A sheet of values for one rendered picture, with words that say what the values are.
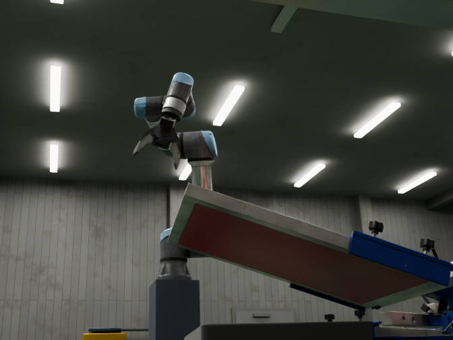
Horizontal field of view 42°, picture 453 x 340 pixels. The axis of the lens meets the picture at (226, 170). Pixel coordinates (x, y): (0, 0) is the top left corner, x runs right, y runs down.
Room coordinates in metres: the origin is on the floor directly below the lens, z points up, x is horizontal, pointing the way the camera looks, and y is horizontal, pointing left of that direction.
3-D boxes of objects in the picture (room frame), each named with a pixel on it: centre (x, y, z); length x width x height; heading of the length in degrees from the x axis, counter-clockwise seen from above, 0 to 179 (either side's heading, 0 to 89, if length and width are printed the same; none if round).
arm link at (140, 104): (2.16, 0.26, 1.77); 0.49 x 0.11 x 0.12; 175
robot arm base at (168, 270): (2.47, 0.24, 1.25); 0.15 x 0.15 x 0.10
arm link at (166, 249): (2.47, 0.23, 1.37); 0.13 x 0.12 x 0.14; 85
